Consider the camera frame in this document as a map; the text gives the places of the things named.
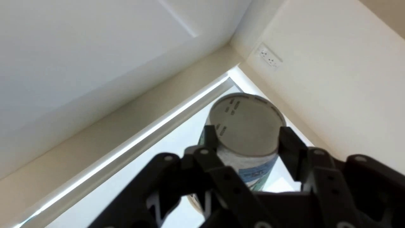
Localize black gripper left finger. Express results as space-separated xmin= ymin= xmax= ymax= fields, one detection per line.
xmin=87 ymin=124 xmax=270 ymax=228

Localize white wall outlet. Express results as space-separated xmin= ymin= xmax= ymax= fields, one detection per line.
xmin=254 ymin=43 xmax=283 ymax=71

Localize patterned paper coffee cup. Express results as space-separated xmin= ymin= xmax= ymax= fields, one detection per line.
xmin=205 ymin=93 xmax=288 ymax=194

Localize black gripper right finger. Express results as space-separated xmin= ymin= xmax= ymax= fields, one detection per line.
xmin=277 ymin=126 xmax=405 ymax=228

